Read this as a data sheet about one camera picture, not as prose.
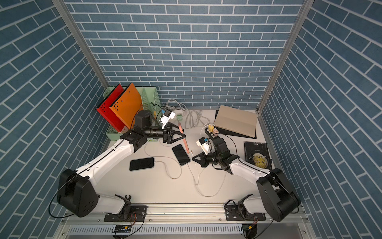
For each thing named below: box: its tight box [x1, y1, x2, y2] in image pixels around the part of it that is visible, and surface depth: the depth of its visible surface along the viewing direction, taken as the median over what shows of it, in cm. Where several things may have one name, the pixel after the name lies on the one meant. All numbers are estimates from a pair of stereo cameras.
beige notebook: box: [213, 105, 259, 138], surface depth 116 cm
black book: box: [243, 141, 273, 170], surface depth 96 cm
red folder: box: [95, 84, 125, 132], surface depth 86 cm
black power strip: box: [204, 127, 229, 149], surface depth 71 cm
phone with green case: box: [172, 143, 191, 166], surface depth 97 cm
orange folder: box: [109, 82, 144, 129], surface depth 88 cm
